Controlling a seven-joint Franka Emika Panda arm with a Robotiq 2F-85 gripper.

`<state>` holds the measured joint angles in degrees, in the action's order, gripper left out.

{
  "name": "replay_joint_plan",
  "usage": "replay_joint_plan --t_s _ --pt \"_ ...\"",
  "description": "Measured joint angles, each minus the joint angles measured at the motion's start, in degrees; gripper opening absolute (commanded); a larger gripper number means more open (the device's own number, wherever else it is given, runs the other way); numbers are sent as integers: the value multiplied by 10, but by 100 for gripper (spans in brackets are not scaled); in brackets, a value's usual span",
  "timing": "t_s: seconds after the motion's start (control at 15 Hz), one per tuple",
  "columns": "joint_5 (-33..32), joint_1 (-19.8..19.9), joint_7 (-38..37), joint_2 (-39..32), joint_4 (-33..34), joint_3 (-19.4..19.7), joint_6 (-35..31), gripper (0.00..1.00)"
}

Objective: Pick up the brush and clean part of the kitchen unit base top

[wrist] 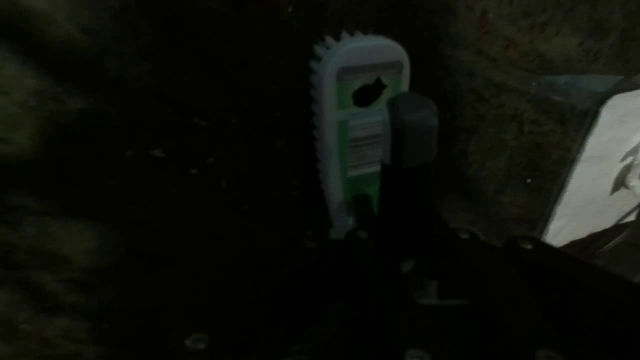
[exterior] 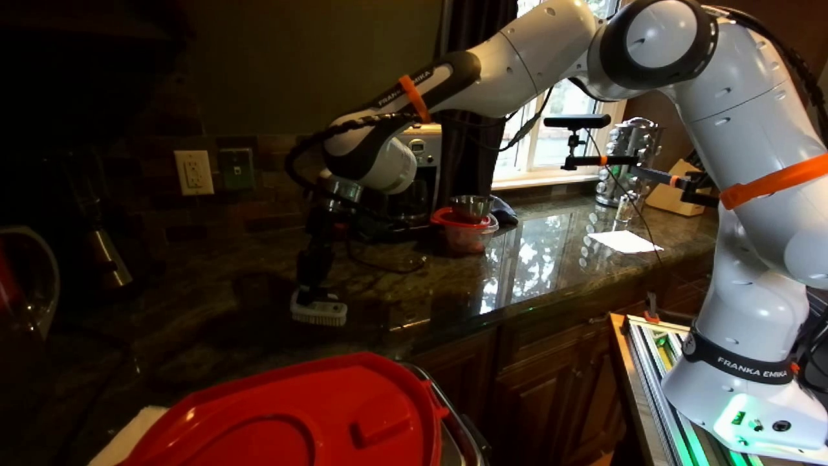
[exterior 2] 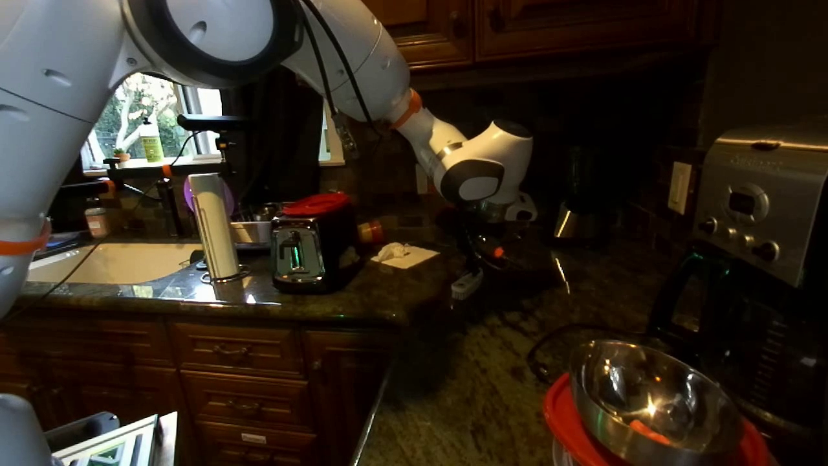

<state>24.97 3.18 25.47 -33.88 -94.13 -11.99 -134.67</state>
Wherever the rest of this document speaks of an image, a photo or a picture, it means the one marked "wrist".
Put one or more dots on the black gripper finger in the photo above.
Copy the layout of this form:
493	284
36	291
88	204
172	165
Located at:
412	133

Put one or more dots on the white paper napkin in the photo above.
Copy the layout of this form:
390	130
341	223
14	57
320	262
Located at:
592	192

